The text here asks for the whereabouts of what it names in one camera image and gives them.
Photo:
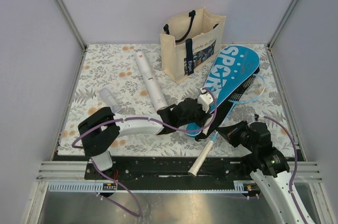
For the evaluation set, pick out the blue racket cover bag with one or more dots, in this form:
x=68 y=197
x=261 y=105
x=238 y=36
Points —
x=230 y=73

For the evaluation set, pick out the aluminium frame post left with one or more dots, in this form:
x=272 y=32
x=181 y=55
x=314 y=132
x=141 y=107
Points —
x=71 y=24

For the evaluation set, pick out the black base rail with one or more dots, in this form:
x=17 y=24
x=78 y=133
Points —
x=140 y=173

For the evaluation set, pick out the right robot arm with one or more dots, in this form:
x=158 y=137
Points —
x=269 y=169

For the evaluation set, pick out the aluminium frame post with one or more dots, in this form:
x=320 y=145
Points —
x=71 y=24
x=287 y=14

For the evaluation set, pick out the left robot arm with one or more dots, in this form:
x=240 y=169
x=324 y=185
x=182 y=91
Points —
x=101 y=129

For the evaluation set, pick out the aluminium frame post right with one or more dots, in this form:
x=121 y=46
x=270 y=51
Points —
x=287 y=14

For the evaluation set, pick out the light blue racket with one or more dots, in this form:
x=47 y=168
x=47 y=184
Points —
x=254 y=87

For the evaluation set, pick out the clear plastic tube cap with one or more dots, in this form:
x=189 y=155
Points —
x=109 y=100

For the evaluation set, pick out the white shuttlecock tube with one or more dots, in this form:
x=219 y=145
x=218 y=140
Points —
x=150 y=81

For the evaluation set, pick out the beige canvas tote bag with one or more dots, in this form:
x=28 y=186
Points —
x=190 y=40

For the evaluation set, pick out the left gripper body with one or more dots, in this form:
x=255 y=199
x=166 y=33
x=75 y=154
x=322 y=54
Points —
x=199 y=117

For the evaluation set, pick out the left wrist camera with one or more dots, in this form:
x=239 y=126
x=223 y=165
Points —
x=207 y=100

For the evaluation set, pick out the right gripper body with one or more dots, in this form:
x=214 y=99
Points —
x=241 y=136

